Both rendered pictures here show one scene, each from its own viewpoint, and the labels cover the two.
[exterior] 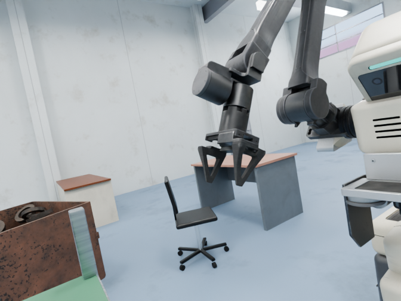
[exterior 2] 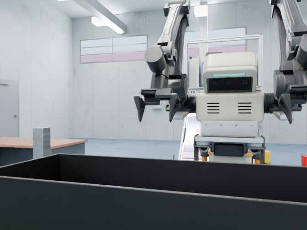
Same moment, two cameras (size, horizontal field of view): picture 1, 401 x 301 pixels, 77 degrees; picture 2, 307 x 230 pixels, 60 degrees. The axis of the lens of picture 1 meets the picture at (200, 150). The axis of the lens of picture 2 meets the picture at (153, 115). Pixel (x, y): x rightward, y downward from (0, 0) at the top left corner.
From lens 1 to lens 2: 54 cm
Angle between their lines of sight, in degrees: 42
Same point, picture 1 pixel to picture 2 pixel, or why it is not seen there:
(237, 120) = (166, 84)
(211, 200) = not seen: outside the picture
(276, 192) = not seen: hidden behind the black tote
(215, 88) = (162, 61)
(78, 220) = (46, 136)
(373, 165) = (205, 127)
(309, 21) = (180, 40)
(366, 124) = (203, 105)
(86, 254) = not seen: hidden behind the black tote
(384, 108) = (213, 97)
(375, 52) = (217, 68)
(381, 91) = (213, 89)
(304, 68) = (178, 66)
